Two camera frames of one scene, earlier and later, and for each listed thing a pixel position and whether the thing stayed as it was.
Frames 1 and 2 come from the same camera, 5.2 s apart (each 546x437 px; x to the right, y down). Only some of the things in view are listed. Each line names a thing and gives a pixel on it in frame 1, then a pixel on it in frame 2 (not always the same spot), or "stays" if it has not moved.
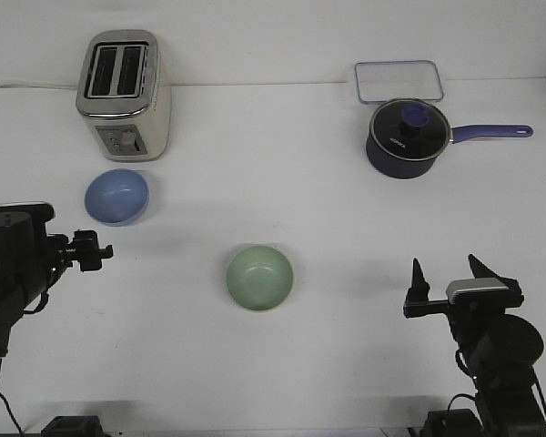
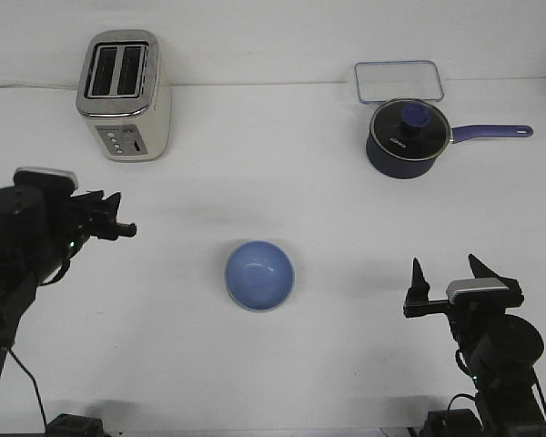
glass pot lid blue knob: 410,128 stays
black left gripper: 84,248 → 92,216
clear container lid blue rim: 380,80 stays
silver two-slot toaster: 124,91 stays
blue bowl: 117,197 → 259,276
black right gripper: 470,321 stays
